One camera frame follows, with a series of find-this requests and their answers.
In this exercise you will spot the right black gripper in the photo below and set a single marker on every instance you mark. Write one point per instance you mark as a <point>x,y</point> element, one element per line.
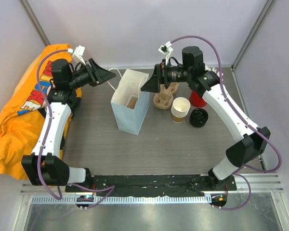
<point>153,84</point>

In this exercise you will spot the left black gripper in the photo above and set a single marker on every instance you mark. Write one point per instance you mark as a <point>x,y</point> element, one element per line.
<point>97,75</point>

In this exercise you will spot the white blue paper bag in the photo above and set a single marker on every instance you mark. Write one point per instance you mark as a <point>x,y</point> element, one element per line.
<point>130,120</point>

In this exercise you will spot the stack of paper cups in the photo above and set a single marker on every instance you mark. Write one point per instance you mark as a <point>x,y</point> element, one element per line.
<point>179,109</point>

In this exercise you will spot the brown pulp cup carrier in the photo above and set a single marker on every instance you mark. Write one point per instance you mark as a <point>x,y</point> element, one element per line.
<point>132,102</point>

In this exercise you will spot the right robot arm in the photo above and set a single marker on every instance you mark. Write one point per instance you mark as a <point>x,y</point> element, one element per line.
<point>250,139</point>

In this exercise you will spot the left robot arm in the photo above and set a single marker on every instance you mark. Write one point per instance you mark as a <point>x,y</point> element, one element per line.
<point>44,163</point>

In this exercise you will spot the stacked pulp cup carriers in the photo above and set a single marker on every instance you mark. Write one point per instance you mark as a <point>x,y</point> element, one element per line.
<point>163,100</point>

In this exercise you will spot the red straw holder cup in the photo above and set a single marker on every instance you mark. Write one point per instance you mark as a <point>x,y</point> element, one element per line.
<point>196,100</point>

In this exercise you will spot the wrapped white straws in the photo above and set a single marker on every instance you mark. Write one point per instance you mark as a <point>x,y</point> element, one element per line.
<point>214,71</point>

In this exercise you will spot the orange printed shirt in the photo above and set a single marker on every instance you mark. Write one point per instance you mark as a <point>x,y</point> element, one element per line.
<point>22,118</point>

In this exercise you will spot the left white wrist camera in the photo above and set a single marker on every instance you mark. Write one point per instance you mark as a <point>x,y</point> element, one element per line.
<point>77,54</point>

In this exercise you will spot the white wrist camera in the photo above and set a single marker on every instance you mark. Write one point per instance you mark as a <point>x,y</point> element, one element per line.
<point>166,50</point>
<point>77,54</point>

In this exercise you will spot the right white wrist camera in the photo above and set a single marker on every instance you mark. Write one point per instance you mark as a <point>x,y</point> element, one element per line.
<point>166,50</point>

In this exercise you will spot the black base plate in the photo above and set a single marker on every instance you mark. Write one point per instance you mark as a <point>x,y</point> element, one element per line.
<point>160,185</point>

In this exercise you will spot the white slotted cable duct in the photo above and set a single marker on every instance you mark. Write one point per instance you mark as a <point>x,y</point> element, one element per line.
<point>86,199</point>

